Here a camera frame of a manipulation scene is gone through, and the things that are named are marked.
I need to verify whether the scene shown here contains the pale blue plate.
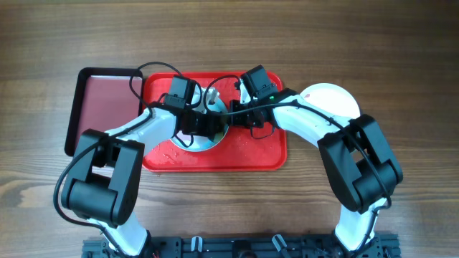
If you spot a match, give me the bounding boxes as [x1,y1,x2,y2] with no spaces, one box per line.
[170,97,229,152]

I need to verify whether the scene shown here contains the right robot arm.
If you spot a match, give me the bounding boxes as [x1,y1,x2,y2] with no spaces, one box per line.
[229,65,403,257]

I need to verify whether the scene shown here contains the black tray with red water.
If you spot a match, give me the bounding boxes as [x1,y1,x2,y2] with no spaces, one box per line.
[64,67,143,156]

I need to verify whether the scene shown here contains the red plastic serving tray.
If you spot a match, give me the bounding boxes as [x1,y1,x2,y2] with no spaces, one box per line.
[143,72,287,173]

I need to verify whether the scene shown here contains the white plate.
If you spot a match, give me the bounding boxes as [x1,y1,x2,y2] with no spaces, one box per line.
[300,82,361,119]

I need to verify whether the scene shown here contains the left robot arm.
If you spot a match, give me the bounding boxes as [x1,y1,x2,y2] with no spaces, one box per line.
[53,75,226,257]

